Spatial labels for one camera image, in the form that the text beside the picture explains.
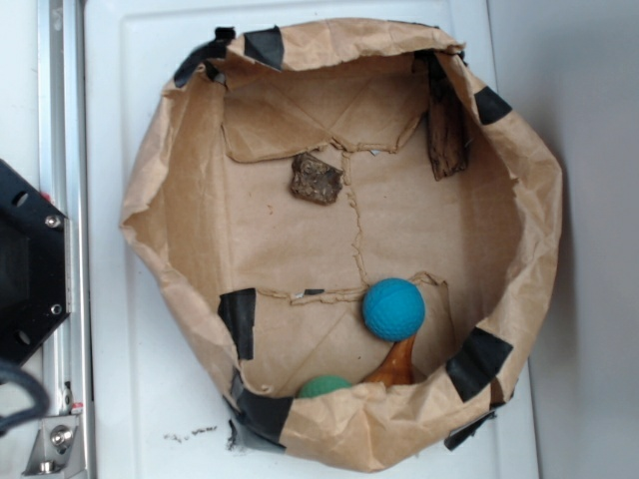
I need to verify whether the green ball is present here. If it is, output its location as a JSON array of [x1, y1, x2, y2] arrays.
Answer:
[[298, 374, 351, 398]]

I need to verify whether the blue dimpled ball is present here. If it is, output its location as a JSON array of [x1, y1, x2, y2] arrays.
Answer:
[[361, 278, 426, 342]]

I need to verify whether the small brown bark chunk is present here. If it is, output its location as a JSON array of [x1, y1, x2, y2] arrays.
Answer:
[[290, 153, 343, 206]]

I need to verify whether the brown glossy wooden piece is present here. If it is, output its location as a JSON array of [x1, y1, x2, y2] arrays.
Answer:
[[362, 334, 416, 387]]

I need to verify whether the long brown bark piece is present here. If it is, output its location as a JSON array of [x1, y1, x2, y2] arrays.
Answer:
[[425, 53, 468, 181]]

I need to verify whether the brown paper bag bin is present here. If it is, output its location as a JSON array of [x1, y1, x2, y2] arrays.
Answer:
[[121, 19, 562, 472]]

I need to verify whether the aluminium frame rail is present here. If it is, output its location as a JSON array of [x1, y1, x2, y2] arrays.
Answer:
[[37, 1, 98, 478]]

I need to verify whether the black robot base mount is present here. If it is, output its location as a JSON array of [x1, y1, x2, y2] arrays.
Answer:
[[1, 162, 69, 365]]

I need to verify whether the metal corner bracket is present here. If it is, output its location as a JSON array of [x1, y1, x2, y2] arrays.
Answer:
[[21, 415, 85, 478]]

